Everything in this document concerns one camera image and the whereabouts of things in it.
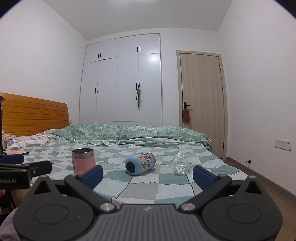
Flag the clear glass cup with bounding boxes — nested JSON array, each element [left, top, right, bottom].
[[172, 154, 189, 175]]

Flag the purple floral pillow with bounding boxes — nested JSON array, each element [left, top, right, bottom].
[[6, 134, 53, 150]]

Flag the blue cup with stickers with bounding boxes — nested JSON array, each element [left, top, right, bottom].
[[125, 152, 156, 176]]

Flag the black stand pole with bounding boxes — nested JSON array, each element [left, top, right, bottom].
[[0, 97, 5, 155]]

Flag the light wooden door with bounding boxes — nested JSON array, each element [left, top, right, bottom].
[[176, 50, 228, 159]]

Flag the beige cloth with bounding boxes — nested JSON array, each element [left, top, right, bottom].
[[2, 130, 17, 146]]

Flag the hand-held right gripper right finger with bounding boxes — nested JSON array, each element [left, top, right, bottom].
[[179, 165, 266, 211]]

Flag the wooden bed headboard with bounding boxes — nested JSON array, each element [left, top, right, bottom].
[[0, 93, 70, 137]]

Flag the white wall socket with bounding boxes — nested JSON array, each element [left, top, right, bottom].
[[275, 138, 292, 151]]

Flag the pink cup with steel rim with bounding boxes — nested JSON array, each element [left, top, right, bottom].
[[71, 148, 96, 176]]

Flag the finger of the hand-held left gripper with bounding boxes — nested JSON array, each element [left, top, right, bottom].
[[27, 161, 53, 177], [0, 154, 25, 164]]

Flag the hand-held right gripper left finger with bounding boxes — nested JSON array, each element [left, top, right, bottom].
[[30, 165, 117, 212]]

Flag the green floral quilt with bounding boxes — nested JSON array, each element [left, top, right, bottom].
[[44, 123, 212, 151]]

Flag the green hanging ornament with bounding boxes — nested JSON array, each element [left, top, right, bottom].
[[135, 87, 142, 108]]

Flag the white wardrobe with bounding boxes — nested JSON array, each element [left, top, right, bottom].
[[79, 33, 163, 127]]

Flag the green checkered bed sheet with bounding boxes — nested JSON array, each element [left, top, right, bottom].
[[5, 138, 242, 205]]

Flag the person's lilac clothing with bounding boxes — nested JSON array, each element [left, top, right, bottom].
[[0, 205, 25, 241]]

